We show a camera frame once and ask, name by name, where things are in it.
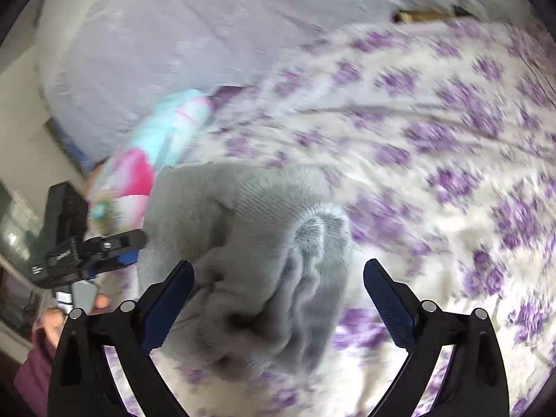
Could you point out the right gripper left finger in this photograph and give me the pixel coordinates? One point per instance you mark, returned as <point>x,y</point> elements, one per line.
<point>81,383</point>

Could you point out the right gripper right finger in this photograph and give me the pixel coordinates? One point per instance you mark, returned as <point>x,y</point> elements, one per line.
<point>475,382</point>

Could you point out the grey sweatpants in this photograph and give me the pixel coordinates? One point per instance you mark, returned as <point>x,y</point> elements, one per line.
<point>271,252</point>

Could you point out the person's left hand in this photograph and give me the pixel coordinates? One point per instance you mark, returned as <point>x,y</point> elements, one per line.
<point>51,321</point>

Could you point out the colourful floral folded blanket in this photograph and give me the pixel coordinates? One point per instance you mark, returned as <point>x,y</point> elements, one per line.
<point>121,188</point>

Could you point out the blue patterned cloth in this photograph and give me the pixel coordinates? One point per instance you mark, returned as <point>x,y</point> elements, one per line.
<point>65,145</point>

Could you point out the lavender padded headboard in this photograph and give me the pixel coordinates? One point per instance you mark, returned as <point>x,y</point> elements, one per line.
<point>104,64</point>

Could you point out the purple floral bedspread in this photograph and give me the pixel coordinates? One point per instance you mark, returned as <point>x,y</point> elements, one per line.
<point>439,140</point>

